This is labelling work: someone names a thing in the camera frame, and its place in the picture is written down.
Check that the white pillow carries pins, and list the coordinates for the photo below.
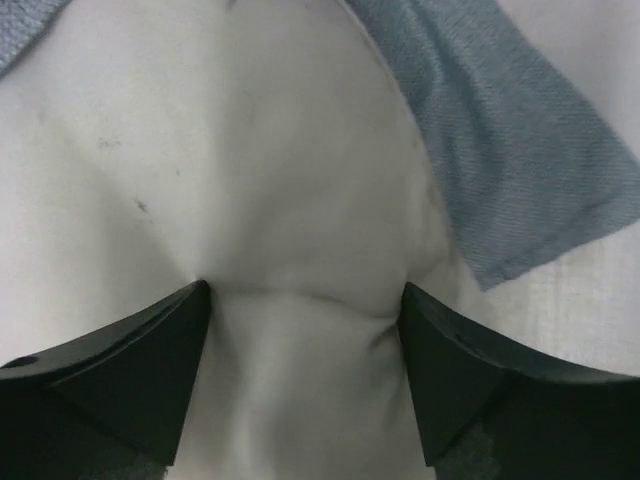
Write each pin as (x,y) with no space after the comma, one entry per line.
(290,386)

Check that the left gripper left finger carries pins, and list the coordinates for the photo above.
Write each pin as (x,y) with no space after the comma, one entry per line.
(110,404)

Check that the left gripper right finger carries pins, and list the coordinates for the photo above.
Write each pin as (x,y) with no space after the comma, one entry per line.
(488,407)

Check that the blue-grey pillowcase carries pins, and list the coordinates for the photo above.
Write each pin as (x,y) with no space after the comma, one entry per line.
(500,140)

